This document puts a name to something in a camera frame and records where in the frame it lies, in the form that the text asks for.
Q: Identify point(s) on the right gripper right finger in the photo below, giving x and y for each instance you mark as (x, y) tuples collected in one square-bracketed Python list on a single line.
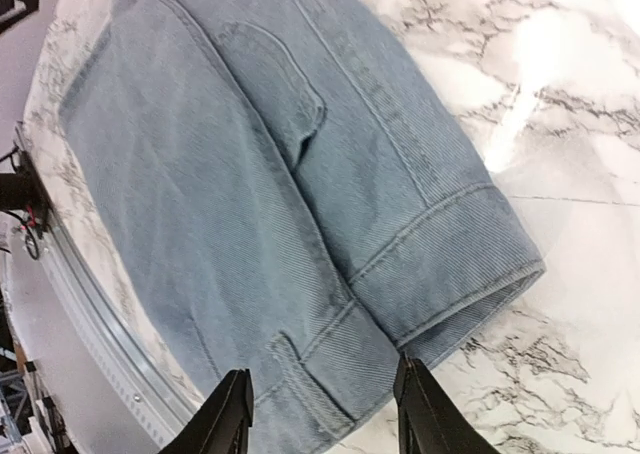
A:
[(428, 420)]

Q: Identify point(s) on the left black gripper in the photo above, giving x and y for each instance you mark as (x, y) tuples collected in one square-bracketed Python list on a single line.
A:
[(15, 11)]

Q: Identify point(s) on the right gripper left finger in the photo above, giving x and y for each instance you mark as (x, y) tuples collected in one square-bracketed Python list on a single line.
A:
[(221, 425)]

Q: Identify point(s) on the light blue denim jeans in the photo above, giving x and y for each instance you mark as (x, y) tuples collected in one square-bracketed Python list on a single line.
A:
[(289, 195)]

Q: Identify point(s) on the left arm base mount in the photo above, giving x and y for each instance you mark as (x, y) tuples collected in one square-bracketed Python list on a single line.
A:
[(24, 198)]

